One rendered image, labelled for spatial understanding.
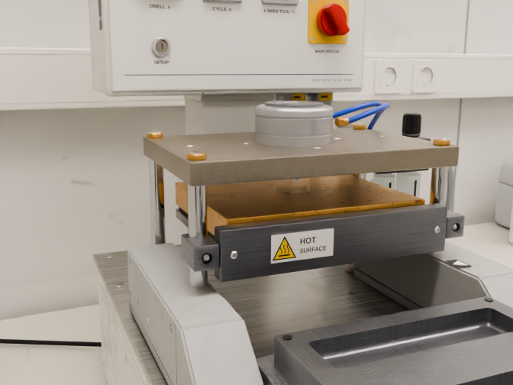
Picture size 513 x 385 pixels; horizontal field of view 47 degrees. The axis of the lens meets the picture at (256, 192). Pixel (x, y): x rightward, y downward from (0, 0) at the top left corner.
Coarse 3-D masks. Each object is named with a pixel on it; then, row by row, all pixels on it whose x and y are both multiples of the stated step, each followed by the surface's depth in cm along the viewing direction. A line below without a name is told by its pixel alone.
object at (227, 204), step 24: (216, 192) 60; (240, 192) 60; (264, 192) 60; (288, 192) 60; (312, 192) 60; (336, 192) 60; (360, 192) 60; (384, 192) 60; (216, 216) 52; (240, 216) 51; (264, 216) 51; (288, 216) 52
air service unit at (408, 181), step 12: (408, 120) 81; (420, 120) 81; (408, 132) 81; (420, 132) 82; (372, 180) 82; (384, 180) 80; (396, 180) 84; (408, 180) 82; (420, 180) 83; (408, 192) 82
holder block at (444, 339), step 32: (384, 320) 46; (416, 320) 46; (448, 320) 47; (480, 320) 48; (512, 320) 46; (288, 352) 41; (320, 352) 43; (352, 352) 43; (384, 352) 44; (416, 352) 44; (448, 352) 40; (480, 352) 41; (512, 352) 41; (320, 384) 37; (352, 384) 36; (384, 384) 36; (416, 384) 36; (448, 384) 36; (480, 384) 37; (512, 384) 38
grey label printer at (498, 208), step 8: (512, 160) 142; (504, 168) 143; (512, 168) 141; (504, 176) 143; (512, 176) 141; (504, 184) 143; (512, 184) 140; (504, 192) 143; (512, 192) 141; (496, 200) 146; (504, 200) 143; (512, 200) 141; (496, 208) 146; (504, 208) 144; (496, 216) 146; (504, 216) 144; (504, 224) 144
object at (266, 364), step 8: (256, 360) 44; (264, 360) 44; (272, 360) 44; (264, 368) 43; (272, 368) 43; (264, 376) 43; (272, 376) 42; (280, 376) 42; (264, 384) 43; (272, 384) 41; (280, 384) 41; (288, 384) 41
